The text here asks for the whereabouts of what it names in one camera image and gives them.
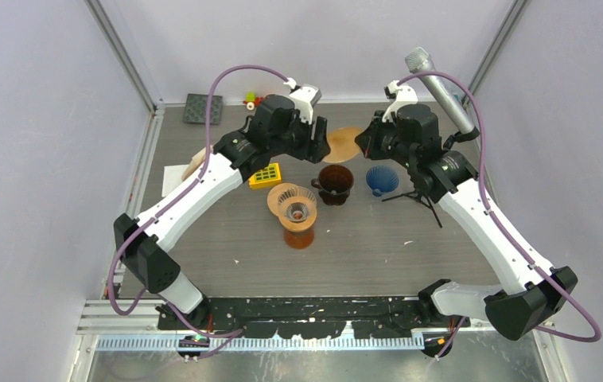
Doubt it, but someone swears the clear glass dripper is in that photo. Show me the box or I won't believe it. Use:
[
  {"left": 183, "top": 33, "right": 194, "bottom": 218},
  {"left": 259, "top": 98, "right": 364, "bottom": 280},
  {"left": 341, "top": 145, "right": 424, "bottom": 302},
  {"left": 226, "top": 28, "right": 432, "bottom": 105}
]
[{"left": 276, "top": 186, "right": 317, "bottom": 223}]

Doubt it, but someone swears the coffee filter box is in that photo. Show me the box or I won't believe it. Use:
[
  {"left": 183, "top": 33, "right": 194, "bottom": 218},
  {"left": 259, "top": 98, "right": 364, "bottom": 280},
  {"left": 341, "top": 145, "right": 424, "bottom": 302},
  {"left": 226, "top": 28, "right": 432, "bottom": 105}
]
[{"left": 161, "top": 148, "right": 206, "bottom": 197}]

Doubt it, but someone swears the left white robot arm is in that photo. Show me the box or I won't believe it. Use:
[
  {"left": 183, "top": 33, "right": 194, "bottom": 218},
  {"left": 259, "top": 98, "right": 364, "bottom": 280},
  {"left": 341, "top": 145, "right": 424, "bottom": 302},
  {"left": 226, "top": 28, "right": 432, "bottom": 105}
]
[{"left": 114, "top": 88, "right": 329, "bottom": 329}]

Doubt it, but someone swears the blue dripper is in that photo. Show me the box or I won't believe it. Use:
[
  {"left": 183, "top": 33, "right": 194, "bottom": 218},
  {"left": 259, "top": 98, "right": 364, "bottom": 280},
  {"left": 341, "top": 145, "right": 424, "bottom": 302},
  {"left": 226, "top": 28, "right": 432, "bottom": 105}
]
[{"left": 365, "top": 166, "right": 399, "bottom": 197}]

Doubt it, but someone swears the wooden ring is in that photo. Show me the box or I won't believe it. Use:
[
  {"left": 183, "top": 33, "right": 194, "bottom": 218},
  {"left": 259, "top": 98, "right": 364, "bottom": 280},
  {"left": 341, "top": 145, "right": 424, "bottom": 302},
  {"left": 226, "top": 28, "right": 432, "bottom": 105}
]
[{"left": 266, "top": 182, "right": 299, "bottom": 217}]

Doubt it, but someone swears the brown glass dripper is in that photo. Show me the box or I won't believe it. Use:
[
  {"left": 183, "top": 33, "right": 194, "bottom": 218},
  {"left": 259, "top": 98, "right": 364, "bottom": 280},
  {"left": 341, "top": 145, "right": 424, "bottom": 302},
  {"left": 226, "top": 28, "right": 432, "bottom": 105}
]
[{"left": 311, "top": 164, "right": 354, "bottom": 206}]

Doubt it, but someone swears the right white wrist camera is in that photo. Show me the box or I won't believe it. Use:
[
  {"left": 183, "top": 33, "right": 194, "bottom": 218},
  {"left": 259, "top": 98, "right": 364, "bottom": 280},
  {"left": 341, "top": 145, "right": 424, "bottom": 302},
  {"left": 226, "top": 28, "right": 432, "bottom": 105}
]
[{"left": 382, "top": 80, "right": 418, "bottom": 123}]

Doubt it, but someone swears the yellow green window block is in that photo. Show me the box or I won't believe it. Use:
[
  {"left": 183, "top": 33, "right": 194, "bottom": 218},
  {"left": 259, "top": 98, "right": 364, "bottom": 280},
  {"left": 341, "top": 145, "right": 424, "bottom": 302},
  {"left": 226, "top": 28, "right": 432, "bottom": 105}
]
[{"left": 248, "top": 162, "right": 282, "bottom": 189}]

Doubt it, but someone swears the small toy train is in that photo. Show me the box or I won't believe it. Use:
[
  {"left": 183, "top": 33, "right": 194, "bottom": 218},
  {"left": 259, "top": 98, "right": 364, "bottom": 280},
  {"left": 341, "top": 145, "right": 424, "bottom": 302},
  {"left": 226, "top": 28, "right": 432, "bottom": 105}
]
[{"left": 243, "top": 92, "right": 264, "bottom": 111}]

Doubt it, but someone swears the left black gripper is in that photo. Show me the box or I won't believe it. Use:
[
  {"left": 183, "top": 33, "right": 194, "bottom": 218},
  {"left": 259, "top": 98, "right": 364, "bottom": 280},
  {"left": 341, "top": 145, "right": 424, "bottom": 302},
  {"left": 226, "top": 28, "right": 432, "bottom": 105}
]
[{"left": 270, "top": 110, "right": 330, "bottom": 164}]

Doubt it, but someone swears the wooden ring holder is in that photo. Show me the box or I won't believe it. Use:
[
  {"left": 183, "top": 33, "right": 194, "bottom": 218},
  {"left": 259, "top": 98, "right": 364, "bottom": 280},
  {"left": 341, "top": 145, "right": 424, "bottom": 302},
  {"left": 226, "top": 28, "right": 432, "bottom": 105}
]
[{"left": 278, "top": 212, "right": 317, "bottom": 232}]

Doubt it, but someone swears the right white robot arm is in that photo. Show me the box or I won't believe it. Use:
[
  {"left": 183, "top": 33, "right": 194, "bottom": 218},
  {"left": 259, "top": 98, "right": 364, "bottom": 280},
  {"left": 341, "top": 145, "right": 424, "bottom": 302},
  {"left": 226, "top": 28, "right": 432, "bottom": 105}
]
[{"left": 355, "top": 104, "right": 578, "bottom": 341}]

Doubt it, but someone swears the amber glass carafe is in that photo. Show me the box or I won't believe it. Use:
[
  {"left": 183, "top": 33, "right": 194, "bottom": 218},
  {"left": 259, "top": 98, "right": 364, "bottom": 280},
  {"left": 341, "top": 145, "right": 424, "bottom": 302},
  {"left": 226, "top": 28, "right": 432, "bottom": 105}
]
[{"left": 283, "top": 228, "right": 315, "bottom": 249}]

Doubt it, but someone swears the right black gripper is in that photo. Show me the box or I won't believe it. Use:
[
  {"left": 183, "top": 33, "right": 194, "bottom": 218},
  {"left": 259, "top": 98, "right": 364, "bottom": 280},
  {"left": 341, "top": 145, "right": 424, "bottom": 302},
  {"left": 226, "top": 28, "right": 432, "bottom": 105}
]
[{"left": 356, "top": 110, "right": 416, "bottom": 169}]

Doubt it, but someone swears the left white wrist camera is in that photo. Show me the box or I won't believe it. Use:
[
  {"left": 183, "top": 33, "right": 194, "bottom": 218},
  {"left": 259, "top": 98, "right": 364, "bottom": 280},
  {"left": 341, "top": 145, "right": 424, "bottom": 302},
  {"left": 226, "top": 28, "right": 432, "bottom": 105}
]
[{"left": 289, "top": 84, "right": 322, "bottom": 125}]

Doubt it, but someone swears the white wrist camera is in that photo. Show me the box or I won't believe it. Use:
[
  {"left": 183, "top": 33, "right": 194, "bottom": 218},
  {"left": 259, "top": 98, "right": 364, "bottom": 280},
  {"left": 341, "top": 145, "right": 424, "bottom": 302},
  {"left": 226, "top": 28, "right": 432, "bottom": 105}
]
[
  {"left": 382, "top": 80, "right": 418, "bottom": 123},
  {"left": 289, "top": 84, "right": 322, "bottom": 125}
]

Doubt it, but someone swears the silver microphone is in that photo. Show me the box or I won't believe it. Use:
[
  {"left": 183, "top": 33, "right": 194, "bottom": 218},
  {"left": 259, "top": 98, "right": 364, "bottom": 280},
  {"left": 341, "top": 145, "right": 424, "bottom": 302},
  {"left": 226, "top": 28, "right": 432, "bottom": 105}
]
[{"left": 405, "top": 47, "right": 475, "bottom": 134}]

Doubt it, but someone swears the dark grey baseplate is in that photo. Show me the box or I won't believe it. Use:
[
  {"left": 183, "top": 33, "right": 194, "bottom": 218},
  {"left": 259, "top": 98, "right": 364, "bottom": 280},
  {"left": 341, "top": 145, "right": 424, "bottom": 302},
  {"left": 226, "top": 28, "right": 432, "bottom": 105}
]
[{"left": 182, "top": 93, "right": 224, "bottom": 125}]

